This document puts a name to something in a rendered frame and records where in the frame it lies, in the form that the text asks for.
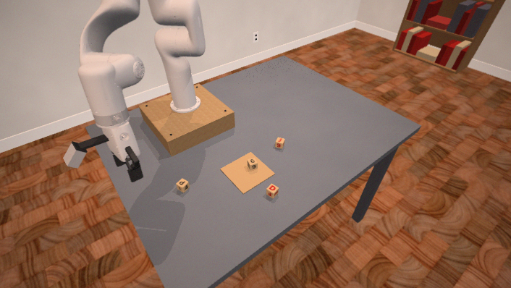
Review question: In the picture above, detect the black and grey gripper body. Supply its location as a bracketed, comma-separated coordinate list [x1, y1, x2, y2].
[97, 115, 140, 162]

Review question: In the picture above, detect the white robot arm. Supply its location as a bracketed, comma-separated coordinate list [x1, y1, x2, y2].
[63, 0, 206, 169]

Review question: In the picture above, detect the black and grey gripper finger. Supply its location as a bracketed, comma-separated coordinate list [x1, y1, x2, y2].
[113, 155, 125, 166]
[125, 146, 143, 182]

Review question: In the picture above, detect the orange flat mat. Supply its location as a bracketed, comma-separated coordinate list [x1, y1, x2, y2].
[220, 152, 275, 194]

